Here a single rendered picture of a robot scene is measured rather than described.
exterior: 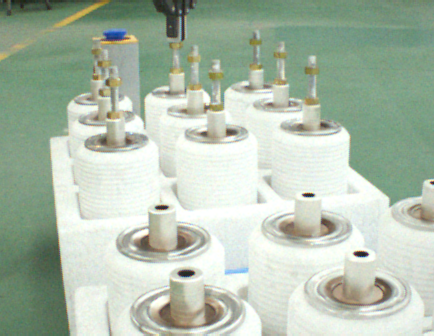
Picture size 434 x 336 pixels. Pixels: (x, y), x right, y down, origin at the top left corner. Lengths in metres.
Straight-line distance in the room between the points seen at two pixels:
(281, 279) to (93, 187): 0.32
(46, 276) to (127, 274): 0.57
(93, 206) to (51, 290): 0.26
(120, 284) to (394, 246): 0.23
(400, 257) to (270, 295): 0.12
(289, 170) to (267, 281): 0.31
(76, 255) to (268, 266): 0.29
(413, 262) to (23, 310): 0.59
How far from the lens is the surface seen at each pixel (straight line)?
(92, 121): 0.96
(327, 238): 0.59
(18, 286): 1.10
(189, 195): 0.87
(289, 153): 0.88
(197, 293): 0.47
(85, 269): 0.83
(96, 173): 0.83
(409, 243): 0.62
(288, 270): 0.58
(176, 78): 1.09
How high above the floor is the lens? 0.49
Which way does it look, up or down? 18 degrees down
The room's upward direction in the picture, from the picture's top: 1 degrees counter-clockwise
